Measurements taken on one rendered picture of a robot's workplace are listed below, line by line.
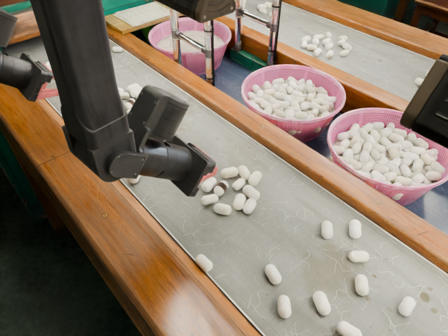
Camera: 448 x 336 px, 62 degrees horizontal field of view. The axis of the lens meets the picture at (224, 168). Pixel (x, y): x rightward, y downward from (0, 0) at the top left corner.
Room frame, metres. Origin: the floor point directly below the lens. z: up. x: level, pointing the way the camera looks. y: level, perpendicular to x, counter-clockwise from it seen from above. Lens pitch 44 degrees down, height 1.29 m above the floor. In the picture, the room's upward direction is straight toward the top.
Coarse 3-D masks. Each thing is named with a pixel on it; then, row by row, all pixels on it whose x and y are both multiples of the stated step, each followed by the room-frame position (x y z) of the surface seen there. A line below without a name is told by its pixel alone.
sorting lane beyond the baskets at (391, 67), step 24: (264, 0) 1.54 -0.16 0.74; (288, 24) 1.31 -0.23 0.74; (312, 24) 1.31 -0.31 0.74; (336, 24) 1.31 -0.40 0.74; (336, 48) 1.12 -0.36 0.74; (360, 48) 1.12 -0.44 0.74; (384, 48) 1.12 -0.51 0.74; (360, 72) 0.97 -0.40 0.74; (384, 72) 0.97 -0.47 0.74; (408, 72) 0.97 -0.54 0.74; (408, 96) 0.85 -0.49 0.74
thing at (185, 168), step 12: (168, 144) 0.43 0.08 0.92; (180, 144) 0.47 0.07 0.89; (168, 156) 0.41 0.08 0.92; (180, 156) 0.42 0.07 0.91; (192, 156) 0.44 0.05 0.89; (168, 168) 0.40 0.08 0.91; (180, 168) 0.41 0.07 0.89; (192, 168) 0.42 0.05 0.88; (204, 168) 0.41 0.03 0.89; (180, 180) 0.42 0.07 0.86; (192, 180) 0.41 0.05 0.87; (192, 192) 0.39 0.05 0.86
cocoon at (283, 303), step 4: (280, 296) 0.27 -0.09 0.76; (284, 296) 0.27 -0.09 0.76; (280, 300) 0.27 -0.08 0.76; (284, 300) 0.27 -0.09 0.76; (288, 300) 0.27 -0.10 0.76; (280, 304) 0.26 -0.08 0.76; (284, 304) 0.26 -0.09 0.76; (288, 304) 0.26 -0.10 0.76; (280, 308) 0.25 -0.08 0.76; (284, 308) 0.25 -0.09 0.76; (288, 308) 0.25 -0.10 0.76; (280, 312) 0.25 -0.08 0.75; (284, 312) 0.25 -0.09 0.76; (288, 312) 0.25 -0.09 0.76; (284, 316) 0.24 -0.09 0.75; (288, 316) 0.24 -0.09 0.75
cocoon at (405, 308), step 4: (404, 300) 0.27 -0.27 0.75; (408, 300) 0.27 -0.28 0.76; (412, 300) 0.27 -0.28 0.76; (400, 304) 0.26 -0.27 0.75; (404, 304) 0.26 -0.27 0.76; (408, 304) 0.26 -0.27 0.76; (412, 304) 0.26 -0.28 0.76; (400, 308) 0.26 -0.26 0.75; (404, 308) 0.25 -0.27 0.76; (408, 308) 0.25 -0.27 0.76; (412, 308) 0.26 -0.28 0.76; (400, 312) 0.25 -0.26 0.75; (404, 312) 0.25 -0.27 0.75; (408, 312) 0.25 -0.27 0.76
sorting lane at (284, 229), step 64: (128, 64) 1.02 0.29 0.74; (192, 128) 0.71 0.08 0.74; (320, 192) 0.50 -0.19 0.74; (192, 256) 0.35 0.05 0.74; (256, 256) 0.35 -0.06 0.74; (320, 256) 0.35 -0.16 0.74; (384, 256) 0.35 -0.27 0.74; (256, 320) 0.24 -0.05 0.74; (320, 320) 0.24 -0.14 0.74; (384, 320) 0.24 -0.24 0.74
